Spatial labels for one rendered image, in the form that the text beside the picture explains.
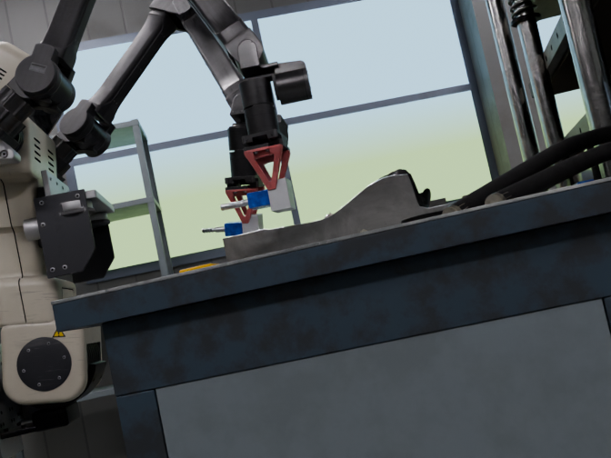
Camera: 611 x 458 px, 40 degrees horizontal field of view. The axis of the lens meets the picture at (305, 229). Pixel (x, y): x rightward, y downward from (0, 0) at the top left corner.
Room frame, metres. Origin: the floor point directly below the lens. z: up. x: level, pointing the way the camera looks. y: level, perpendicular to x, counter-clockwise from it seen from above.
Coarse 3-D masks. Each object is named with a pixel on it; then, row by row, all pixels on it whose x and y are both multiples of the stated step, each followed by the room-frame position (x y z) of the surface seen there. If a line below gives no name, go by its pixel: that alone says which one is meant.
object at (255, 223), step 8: (256, 216) 1.78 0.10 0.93; (232, 224) 1.79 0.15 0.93; (240, 224) 1.79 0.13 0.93; (248, 224) 1.79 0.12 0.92; (256, 224) 1.78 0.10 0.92; (208, 232) 1.82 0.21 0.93; (216, 232) 1.82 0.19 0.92; (232, 232) 1.80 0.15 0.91; (240, 232) 1.79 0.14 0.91; (248, 232) 1.79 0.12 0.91
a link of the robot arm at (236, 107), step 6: (240, 96) 1.78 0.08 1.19; (234, 102) 1.78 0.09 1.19; (240, 102) 1.77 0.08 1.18; (234, 108) 1.77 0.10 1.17; (240, 108) 1.76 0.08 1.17; (234, 114) 1.77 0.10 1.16; (240, 114) 1.76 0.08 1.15; (276, 114) 1.75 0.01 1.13; (234, 120) 1.79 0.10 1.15; (240, 120) 1.78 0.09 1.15; (282, 120) 1.74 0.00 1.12; (282, 126) 1.74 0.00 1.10; (282, 132) 1.74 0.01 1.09
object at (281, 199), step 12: (288, 180) 1.50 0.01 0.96; (252, 192) 1.49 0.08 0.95; (264, 192) 1.49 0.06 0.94; (276, 192) 1.48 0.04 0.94; (288, 192) 1.48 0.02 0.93; (228, 204) 1.52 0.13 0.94; (240, 204) 1.51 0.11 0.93; (252, 204) 1.49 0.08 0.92; (264, 204) 1.49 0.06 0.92; (276, 204) 1.48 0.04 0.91; (288, 204) 1.48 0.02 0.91
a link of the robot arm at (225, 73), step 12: (180, 0) 1.96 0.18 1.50; (180, 12) 1.94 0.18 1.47; (192, 12) 1.95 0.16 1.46; (192, 24) 1.95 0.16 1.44; (204, 24) 1.94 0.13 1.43; (192, 36) 1.94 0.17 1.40; (204, 36) 1.92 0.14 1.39; (204, 48) 1.91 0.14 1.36; (216, 48) 1.89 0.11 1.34; (204, 60) 1.91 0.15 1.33; (216, 60) 1.87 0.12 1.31; (228, 60) 1.86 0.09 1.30; (216, 72) 1.86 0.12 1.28; (228, 72) 1.84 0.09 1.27; (228, 84) 1.82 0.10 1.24; (228, 96) 1.80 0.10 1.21
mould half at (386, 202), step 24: (360, 192) 1.59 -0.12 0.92; (384, 192) 1.58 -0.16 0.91; (408, 192) 1.57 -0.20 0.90; (336, 216) 1.59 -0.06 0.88; (360, 216) 1.59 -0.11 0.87; (384, 216) 1.58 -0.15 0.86; (408, 216) 1.58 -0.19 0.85; (240, 240) 1.62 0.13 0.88; (264, 240) 1.62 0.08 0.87; (288, 240) 1.61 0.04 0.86; (312, 240) 1.60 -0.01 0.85
